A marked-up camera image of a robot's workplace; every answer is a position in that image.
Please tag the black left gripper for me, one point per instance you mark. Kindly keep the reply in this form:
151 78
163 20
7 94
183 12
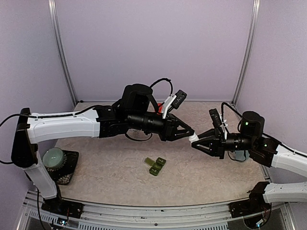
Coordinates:
172 123

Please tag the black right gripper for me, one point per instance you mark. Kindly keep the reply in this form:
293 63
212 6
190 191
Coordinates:
215 150

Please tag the small white bottle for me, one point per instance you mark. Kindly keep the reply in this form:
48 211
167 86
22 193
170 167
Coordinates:
193 138

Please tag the green pill organizer box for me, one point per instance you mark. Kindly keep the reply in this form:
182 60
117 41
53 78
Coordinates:
155 166

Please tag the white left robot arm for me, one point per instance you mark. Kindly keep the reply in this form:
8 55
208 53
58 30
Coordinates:
136 109

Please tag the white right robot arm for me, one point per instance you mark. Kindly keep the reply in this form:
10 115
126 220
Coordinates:
263 149

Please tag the light blue mug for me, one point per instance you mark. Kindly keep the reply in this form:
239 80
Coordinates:
241 155

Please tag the black square tray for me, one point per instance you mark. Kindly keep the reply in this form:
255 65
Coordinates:
63 174

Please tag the green ceramic bowl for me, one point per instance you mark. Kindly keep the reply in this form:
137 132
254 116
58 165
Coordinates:
53 158

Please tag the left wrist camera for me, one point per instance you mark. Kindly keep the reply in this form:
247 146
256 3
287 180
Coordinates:
173 102

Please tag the right aluminium frame post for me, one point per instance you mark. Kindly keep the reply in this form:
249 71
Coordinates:
248 51

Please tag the aluminium frame post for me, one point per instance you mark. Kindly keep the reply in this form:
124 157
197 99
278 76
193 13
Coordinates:
61 52
248 51

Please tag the front aluminium rail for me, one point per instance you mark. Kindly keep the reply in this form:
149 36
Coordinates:
96 216

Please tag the left aluminium frame post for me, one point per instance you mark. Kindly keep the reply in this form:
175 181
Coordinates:
61 52

